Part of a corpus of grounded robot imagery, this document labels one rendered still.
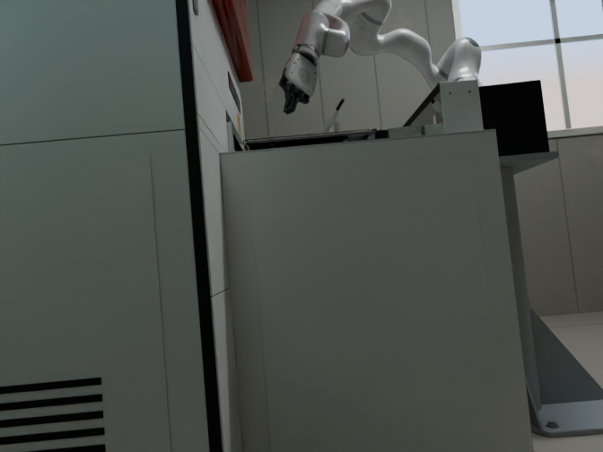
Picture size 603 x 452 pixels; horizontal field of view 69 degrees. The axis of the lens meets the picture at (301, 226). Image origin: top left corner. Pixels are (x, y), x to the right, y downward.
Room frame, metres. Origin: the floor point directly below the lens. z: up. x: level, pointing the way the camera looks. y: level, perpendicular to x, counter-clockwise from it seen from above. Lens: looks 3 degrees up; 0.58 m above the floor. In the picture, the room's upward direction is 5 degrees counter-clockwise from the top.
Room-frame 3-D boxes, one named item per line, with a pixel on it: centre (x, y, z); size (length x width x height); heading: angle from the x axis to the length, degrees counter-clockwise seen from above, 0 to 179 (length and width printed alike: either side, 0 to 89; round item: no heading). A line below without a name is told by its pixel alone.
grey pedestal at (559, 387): (1.50, -0.75, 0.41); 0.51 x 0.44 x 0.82; 89
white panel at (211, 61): (1.18, 0.18, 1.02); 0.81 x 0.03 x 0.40; 1
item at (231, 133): (1.36, 0.17, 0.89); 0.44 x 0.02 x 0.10; 1
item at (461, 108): (1.32, -0.40, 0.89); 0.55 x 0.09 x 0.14; 1
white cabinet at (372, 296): (1.46, -0.15, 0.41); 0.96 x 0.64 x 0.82; 1
